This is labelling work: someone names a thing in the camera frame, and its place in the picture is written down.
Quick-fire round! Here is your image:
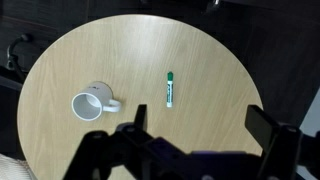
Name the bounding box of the white round seat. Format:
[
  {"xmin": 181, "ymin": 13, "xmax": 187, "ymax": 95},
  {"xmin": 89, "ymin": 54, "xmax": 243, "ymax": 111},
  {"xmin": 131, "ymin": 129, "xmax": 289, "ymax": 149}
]
[{"xmin": 0, "ymin": 153, "xmax": 34, "ymax": 180}]

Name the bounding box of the green capped whiteboard marker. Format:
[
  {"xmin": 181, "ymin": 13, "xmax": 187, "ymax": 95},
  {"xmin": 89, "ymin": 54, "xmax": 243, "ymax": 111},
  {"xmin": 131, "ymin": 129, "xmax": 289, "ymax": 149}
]
[{"xmin": 166, "ymin": 71, "xmax": 175, "ymax": 109}]

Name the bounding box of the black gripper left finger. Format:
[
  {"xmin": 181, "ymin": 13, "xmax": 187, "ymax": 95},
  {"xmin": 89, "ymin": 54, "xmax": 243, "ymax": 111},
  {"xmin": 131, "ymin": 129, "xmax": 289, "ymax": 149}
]
[{"xmin": 63, "ymin": 104, "xmax": 188, "ymax": 180}]

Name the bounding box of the white ceramic mug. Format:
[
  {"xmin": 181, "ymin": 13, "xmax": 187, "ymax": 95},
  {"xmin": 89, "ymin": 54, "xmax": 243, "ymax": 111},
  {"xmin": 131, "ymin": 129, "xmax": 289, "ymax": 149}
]
[{"xmin": 71, "ymin": 80, "xmax": 123, "ymax": 122}]

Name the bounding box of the black hanging cable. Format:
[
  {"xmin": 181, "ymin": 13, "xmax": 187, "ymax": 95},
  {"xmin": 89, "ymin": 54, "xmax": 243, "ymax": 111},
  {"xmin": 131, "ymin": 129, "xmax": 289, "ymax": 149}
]
[{"xmin": 5, "ymin": 33, "xmax": 34, "ymax": 83}]

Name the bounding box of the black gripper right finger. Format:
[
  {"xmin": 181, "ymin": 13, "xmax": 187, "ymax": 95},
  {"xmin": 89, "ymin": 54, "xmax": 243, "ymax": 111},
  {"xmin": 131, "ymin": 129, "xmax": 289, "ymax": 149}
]
[{"xmin": 244, "ymin": 104, "xmax": 303, "ymax": 180}]

